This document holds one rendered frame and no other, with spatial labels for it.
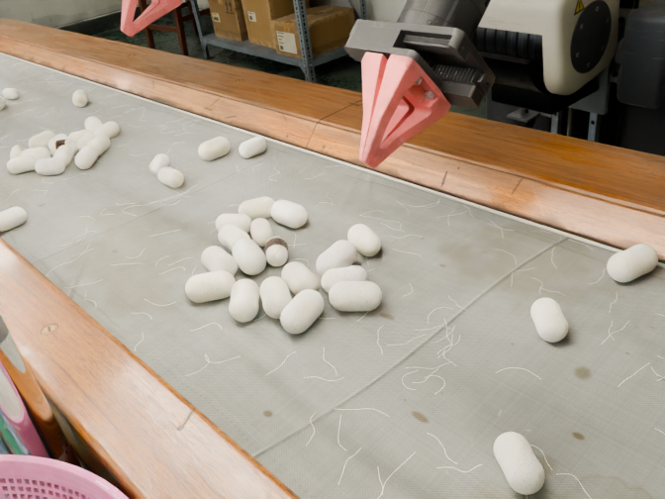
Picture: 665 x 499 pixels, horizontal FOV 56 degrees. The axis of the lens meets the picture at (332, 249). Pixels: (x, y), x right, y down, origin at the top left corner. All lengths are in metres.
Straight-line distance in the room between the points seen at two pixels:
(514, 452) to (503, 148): 0.33
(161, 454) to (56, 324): 0.16
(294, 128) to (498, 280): 0.34
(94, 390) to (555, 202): 0.36
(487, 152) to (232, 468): 0.37
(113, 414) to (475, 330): 0.23
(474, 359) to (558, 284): 0.10
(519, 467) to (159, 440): 0.18
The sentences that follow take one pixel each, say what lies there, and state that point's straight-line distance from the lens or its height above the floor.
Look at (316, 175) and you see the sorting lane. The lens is 0.63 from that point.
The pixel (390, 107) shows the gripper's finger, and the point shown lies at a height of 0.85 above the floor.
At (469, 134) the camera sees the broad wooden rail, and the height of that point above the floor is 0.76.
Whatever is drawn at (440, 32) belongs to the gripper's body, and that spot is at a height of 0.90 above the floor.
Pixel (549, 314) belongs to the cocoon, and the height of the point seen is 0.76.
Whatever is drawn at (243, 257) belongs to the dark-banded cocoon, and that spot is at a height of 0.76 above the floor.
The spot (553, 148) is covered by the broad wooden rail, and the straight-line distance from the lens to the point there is 0.60.
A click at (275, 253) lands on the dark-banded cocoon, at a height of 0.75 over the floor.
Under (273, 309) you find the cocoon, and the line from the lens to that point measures 0.43.
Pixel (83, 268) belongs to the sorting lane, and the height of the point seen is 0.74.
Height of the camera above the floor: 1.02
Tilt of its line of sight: 33 degrees down
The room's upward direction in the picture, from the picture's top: 9 degrees counter-clockwise
